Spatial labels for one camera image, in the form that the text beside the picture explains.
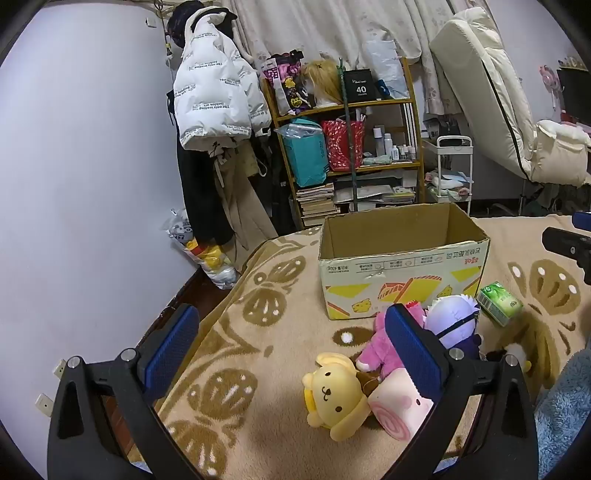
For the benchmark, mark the blonde wig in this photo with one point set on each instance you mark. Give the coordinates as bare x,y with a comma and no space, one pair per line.
321,81

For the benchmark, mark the white fluffy plush toy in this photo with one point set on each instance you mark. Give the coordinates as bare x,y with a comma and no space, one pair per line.
519,355

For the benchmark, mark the dark hanging clothes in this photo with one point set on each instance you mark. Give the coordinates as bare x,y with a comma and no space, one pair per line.
274,184

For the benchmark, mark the teal bag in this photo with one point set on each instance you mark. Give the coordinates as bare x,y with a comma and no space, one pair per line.
304,157

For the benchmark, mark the silver-haired plush doll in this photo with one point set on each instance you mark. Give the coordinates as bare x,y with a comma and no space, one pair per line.
448,318

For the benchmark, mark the red patterned bag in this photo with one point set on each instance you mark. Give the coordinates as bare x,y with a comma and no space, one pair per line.
341,145

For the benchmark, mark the pile of magazines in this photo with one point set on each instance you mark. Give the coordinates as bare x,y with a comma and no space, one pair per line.
378,191

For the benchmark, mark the black monitor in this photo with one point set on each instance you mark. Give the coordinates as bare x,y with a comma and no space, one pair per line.
575,94

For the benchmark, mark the pink fan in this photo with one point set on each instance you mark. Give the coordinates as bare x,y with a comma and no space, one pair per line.
549,78

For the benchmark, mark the purple printed bags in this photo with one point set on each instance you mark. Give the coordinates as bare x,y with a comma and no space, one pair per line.
284,78

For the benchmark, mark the yellow dog plush toy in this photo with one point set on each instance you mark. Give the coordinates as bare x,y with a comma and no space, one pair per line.
330,392

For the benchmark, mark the clear plastic bag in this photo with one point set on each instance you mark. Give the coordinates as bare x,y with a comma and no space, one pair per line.
385,64

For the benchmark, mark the group of cosmetic bottles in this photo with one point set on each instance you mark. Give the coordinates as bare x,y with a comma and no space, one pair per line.
392,147

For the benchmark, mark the blue fleece clothing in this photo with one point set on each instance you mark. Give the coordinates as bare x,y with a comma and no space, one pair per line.
565,415

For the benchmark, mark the pink plush toy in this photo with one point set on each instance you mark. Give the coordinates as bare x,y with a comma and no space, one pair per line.
383,350

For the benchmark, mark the black cap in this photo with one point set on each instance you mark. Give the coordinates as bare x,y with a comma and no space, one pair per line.
180,18

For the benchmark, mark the pink roll cake plush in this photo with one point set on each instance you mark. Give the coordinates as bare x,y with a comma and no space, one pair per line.
397,401

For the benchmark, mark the plastic bag of toys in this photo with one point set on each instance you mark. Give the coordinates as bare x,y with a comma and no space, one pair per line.
207,258

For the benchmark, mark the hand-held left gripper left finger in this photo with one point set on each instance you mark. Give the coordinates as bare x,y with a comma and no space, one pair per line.
173,350

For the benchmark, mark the white wall socket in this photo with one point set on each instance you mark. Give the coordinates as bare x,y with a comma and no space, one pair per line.
45,404
58,368

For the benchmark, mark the pale patterned curtain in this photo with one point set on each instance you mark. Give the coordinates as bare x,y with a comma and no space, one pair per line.
323,27

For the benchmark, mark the printed cardboard box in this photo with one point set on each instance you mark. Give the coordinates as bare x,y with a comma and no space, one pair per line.
392,277

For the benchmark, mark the wooden shelf rack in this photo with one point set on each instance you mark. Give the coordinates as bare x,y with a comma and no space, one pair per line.
418,138

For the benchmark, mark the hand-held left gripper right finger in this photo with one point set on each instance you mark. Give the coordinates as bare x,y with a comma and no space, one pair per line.
411,350

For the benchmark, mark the black box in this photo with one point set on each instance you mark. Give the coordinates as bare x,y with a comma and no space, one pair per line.
358,87

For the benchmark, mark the stack of books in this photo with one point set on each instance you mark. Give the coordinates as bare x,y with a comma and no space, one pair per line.
316,205

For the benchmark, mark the green tissue pack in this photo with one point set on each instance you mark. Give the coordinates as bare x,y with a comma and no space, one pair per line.
501,302

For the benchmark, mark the black hanging garment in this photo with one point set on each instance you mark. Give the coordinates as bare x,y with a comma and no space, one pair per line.
203,194

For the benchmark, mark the cream folded mattress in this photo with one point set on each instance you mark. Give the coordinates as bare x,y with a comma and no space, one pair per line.
480,83

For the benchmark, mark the green pole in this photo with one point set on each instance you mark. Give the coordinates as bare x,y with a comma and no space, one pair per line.
352,152

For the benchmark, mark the white puffer jacket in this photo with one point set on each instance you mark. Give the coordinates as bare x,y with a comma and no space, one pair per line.
212,83

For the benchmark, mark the beige printed blanket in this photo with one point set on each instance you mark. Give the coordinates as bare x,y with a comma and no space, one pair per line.
258,332

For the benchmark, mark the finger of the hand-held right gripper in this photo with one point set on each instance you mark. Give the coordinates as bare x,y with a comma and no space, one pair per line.
570,251
582,220

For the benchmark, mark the beige hanging garment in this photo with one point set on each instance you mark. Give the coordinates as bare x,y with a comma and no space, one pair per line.
244,217

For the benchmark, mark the white trolley cart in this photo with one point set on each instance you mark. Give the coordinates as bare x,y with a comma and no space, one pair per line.
455,184

